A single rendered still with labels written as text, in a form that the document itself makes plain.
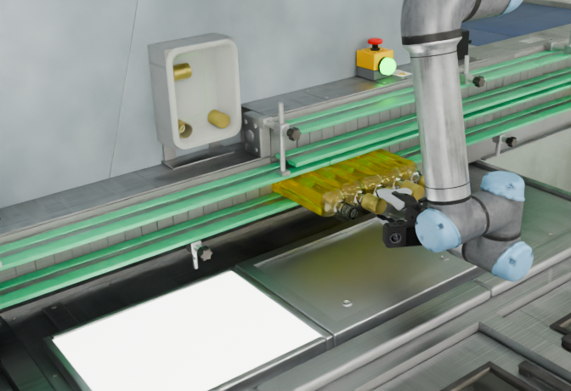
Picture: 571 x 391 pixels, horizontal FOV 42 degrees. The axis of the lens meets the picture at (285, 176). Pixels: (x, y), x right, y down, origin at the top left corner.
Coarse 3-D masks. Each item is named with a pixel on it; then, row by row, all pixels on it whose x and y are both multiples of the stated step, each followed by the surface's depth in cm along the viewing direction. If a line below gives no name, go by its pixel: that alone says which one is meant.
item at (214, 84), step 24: (192, 48) 157; (216, 48) 168; (168, 72) 155; (192, 72) 167; (216, 72) 170; (192, 96) 168; (216, 96) 172; (192, 120) 170; (240, 120) 170; (192, 144) 164
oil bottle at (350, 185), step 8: (320, 168) 172; (328, 168) 172; (320, 176) 169; (328, 176) 168; (336, 176) 168; (344, 176) 168; (352, 176) 168; (336, 184) 165; (344, 184) 164; (352, 184) 164; (360, 184) 164; (344, 192) 163; (352, 192) 163; (352, 200) 163
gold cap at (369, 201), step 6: (366, 198) 160; (372, 198) 159; (378, 198) 159; (366, 204) 160; (372, 204) 158; (378, 204) 158; (384, 204) 159; (372, 210) 159; (378, 210) 159; (384, 210) 160
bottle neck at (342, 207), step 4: (340, 200) 160; (336, 204) 160; (340, 204) 159; (344, 204) 158; (348, 204) 158; (336, 208) 160; (340, 208) 159; (344, 208) 158; (348, 208) 157; (352, 208) 157; (356, 208) 157; (340, 212) 159; (344, 212) 158; (348, 212) 157; (352, 212) 159; (356, 212) 158; (344, 216) 159; (348, 216) 157; (352, 216) 158; (356, 216) 158
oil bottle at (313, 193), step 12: (288, 180) 169; (300, 180) 168; (312, 180) 167; (288, 192) 171; (300, 192) 167; (312, 192) 163; (324, 192) 161; (336, 192) 161; (300, 204) 168; (312, 204) 164; (324, 204) 161; (324, 216) 162
